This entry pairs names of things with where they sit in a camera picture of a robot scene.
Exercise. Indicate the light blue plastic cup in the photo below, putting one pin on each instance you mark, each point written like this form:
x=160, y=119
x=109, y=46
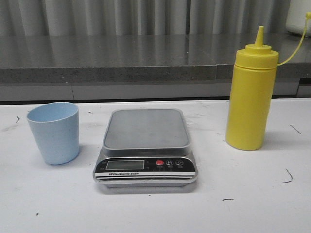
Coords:
x=55, y=127

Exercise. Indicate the yellow squeeze bottle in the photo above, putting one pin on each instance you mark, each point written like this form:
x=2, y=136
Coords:
x=253, y=80

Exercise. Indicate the silver electronic kitchen scale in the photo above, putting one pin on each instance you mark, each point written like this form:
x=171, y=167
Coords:
x=146, y=148

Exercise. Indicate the grey stone counter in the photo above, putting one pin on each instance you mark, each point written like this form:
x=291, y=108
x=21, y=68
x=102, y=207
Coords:
x=118, y=68

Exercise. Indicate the white container on counter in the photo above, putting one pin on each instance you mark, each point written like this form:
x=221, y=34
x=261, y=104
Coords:
x=296, y=16

